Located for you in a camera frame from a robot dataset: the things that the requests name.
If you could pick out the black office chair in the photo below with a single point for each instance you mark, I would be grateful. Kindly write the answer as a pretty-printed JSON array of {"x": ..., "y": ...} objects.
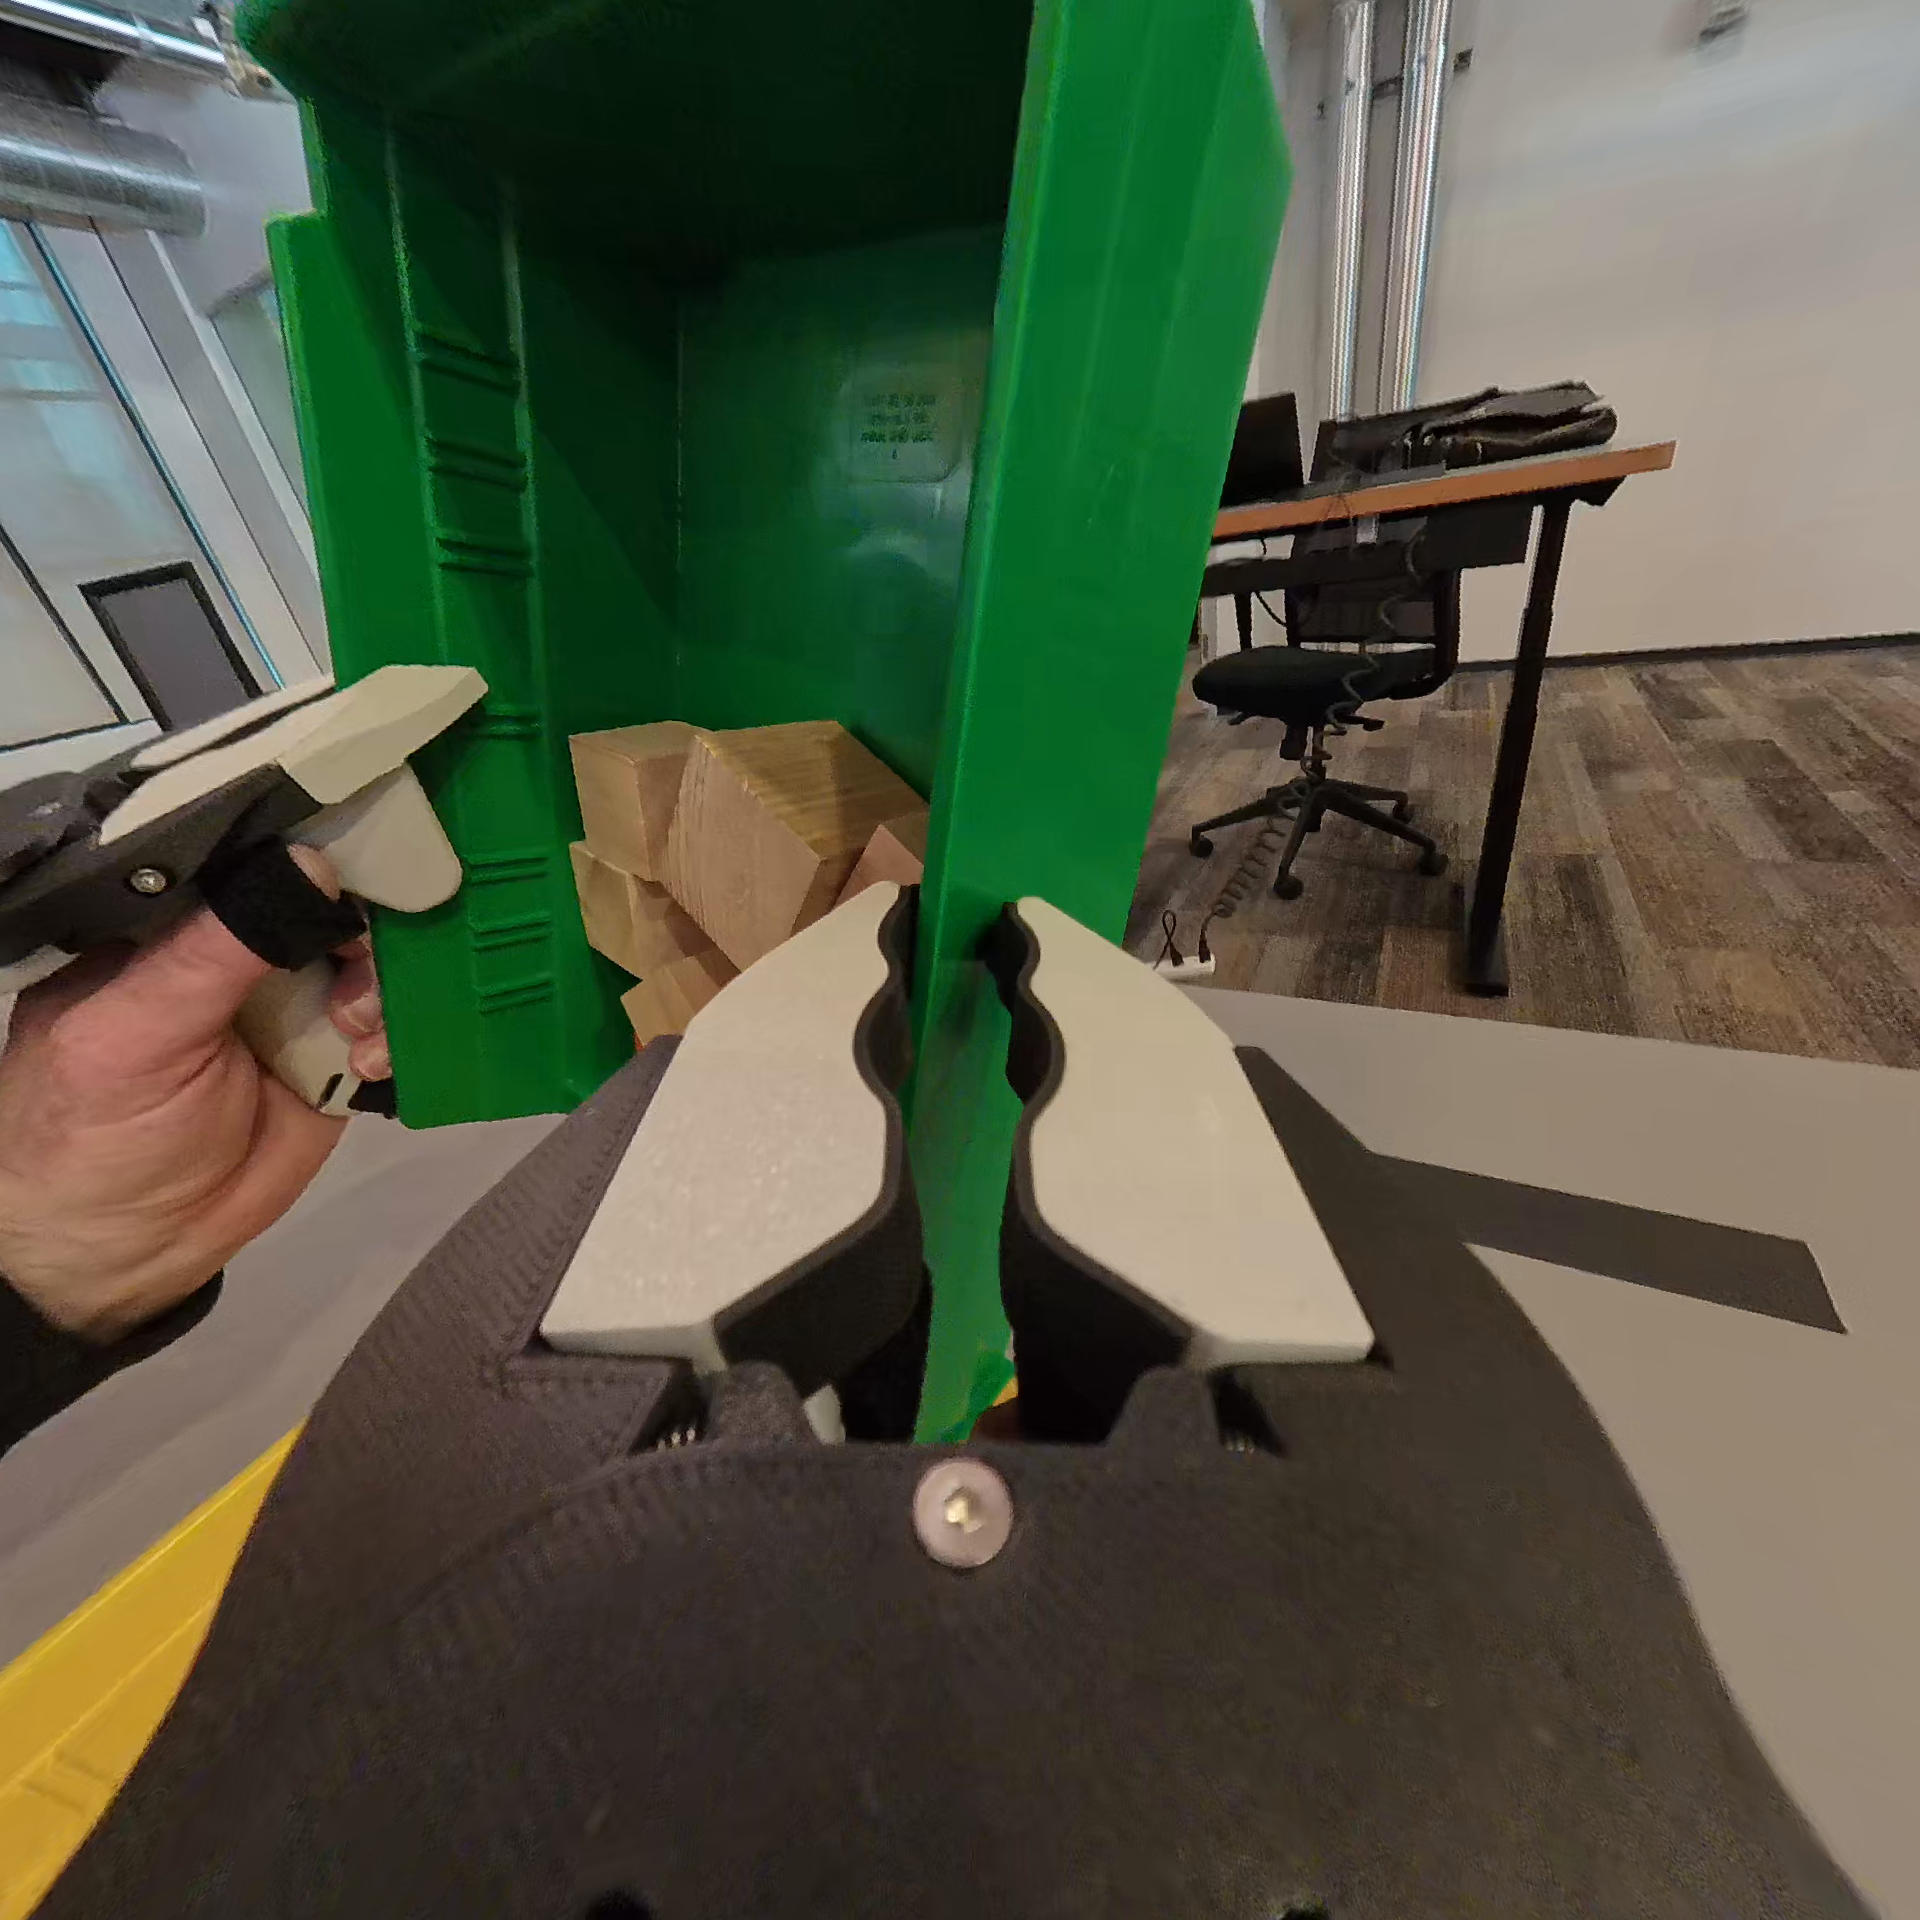
[{"x": 1290, "y": 678}]

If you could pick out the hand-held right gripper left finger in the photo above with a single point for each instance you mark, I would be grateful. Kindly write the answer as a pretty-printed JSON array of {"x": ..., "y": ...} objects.
[{"x": 750, "y": 1184}]

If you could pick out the white power strip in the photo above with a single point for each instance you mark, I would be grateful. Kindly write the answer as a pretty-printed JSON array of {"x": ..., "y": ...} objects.
[{"x": 1194, "y": 968}]

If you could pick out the dark bag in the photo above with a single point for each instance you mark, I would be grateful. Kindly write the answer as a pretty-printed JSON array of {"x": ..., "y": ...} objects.
[{"x": 1485, "y": 429}]

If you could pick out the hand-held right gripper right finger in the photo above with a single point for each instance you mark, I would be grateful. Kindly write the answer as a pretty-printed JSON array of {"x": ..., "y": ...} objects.
[{"x": 1186, "y": 1184}]

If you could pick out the silver ventilation duct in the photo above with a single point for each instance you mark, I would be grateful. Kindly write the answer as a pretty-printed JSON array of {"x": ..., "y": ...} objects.
[{"x": 90, "y": 184}]

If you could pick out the pile of plain wooden cubes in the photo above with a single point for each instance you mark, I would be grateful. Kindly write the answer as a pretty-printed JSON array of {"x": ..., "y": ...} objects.
[{"x": 765, "y": 840}]

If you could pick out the person's left hand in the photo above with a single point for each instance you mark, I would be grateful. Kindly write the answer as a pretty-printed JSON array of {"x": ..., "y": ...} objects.
[{"x": 137, "y": 1125}]

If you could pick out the green plastic box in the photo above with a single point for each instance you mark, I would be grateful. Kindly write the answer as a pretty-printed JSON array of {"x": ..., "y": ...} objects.
[{"x": 1109, "y": 452}]

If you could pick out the metal wall pipe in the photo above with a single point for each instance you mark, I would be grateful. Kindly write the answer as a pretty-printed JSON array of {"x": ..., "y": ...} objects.
[
  {"x": 1350, "y": 181},
  {"x": 1419, "y": 181}
]

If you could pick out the black monitor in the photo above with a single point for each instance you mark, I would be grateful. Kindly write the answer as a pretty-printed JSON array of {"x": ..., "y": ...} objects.
[{"x": 1262, "y": 452}]

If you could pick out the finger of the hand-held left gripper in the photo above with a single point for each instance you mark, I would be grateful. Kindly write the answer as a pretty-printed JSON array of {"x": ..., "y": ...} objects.
[
  {"x": 395, "y": 849},
  {"x": 347, "y": 728}
]

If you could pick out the yellow plastic box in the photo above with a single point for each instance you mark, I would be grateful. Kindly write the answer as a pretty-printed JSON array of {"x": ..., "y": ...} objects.
[{"x": 77, "y": 1694}]

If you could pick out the wooden-edged desk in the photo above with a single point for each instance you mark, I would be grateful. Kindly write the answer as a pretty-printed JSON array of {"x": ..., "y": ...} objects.
[{"x": 1516, "y": 780}]

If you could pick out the grey wall conduit box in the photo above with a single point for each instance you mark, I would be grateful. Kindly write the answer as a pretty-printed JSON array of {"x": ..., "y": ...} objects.
[{"x": 1723, "y": 14}]

